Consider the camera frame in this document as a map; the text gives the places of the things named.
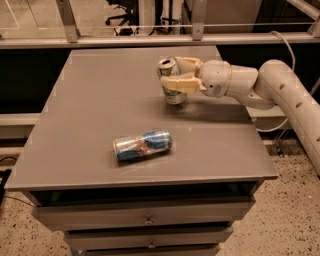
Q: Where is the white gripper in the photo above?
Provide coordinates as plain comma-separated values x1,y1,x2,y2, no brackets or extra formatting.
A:
160,57,231,98

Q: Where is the white green 7up can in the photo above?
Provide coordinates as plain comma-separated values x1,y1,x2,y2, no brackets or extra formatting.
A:
157,56,186,105

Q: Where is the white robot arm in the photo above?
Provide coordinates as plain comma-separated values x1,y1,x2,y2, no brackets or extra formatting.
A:
157,57,320,173

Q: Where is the blue silver Red Bull can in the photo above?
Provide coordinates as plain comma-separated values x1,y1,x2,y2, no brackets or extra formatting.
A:
113,129,172,161

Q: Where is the black office chair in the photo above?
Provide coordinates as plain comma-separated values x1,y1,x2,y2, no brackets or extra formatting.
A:
105,0,139,36

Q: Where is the grey metal railing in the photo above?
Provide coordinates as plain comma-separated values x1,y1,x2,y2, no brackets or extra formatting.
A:
0,0,320,49

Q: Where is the grey drawer cabinet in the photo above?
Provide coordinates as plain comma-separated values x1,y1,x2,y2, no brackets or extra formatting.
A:
6,46,277,256

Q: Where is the top drawer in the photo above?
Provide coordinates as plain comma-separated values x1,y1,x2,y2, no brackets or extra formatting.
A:
32,196,255,231

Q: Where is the drawer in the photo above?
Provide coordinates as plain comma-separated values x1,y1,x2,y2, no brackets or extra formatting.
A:
32,196,255,231
64,227,233,250

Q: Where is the white cable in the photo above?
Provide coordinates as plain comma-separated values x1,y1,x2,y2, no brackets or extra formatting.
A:
256,30,297,134

